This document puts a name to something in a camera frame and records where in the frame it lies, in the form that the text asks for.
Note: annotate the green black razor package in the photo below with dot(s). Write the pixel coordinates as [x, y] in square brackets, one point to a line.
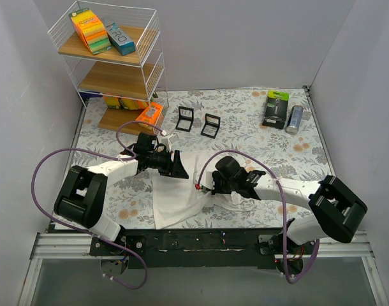
[276, 109]

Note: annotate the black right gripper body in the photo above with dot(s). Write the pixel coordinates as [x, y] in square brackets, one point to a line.
[215, 183]

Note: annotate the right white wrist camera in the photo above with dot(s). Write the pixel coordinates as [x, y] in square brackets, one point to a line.
[204, 183]

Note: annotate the white garment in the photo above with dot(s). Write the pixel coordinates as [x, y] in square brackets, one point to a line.
[176, 200]

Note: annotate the floral table mat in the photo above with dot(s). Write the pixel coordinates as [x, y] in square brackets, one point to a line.
[301, 156]

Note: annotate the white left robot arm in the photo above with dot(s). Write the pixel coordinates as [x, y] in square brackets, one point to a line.
[82, 194]

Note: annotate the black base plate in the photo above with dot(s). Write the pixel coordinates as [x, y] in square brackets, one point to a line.
[189, 248]

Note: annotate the teal grey carton box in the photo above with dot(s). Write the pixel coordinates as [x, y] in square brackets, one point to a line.
[118, 37]

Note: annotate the blue silver can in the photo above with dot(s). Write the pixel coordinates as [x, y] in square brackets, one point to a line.
[294, 119]

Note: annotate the orange small package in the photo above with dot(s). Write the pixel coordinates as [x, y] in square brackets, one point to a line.
[150, 115]

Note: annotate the right black display box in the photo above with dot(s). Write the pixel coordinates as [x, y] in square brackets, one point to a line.
[211, 126]

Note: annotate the left black display box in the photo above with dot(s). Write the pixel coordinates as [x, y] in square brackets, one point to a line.
[185, 120]

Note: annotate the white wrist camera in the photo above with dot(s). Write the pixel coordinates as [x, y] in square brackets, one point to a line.
[204, 183]
[168, 141]

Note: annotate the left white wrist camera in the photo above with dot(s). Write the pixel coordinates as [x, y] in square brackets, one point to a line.
[168, 141]

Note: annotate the aluminium frame rail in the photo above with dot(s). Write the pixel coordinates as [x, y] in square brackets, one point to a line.
[65, 245]

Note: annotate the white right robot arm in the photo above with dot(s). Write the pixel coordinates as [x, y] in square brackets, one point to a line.
[336, 211]

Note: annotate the white wire wooden shelf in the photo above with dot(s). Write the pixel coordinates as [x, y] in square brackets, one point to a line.
[139, 75]

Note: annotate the orange sponge pack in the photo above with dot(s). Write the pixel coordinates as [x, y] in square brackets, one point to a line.
[91, 31]

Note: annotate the yellow sponge pack lower shelf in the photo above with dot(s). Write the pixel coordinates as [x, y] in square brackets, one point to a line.
[125, 103]

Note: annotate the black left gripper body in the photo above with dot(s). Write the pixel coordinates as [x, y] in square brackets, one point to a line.
[171, 162]

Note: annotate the black display box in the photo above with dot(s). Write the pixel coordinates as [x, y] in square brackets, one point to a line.
[211, 126]
[185, 120]

